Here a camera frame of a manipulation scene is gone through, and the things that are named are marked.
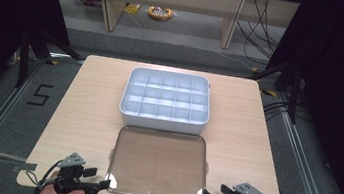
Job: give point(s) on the black metal stand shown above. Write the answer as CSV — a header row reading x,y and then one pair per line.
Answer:
x,y
294,93
24,57

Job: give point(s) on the yellow flat packet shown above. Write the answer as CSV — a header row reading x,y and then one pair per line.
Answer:
x,y
132,8

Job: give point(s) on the white divided storage box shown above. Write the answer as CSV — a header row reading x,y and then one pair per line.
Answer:
x,y
166,96

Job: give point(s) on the transparent plastic box lid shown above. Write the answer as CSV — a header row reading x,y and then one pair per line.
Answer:
x,y
158,162

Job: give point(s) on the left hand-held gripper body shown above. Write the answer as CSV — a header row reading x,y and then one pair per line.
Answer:
x,y
68,177

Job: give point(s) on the grey tape strip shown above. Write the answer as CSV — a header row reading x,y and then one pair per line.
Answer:
x,y
25,167

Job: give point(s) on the beige wooden shelf unit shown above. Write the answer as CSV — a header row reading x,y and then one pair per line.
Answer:
x,y
112,1

